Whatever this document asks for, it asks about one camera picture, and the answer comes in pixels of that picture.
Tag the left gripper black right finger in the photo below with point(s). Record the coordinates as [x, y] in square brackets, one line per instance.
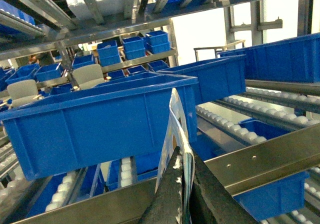
[210, 202]

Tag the left gripper left finger worn black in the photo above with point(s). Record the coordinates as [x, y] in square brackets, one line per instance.
[167, 205]

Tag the flower gift bag light blue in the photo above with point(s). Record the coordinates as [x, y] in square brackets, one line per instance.
[177, 136]

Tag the large blue plastic bin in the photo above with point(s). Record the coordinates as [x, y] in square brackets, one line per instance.
[70, 131]

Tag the blue bin left rear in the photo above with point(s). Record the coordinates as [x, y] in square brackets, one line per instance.
[217, 78]

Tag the metal shelf front rail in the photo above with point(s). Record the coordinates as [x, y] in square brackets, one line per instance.
[239, 171]

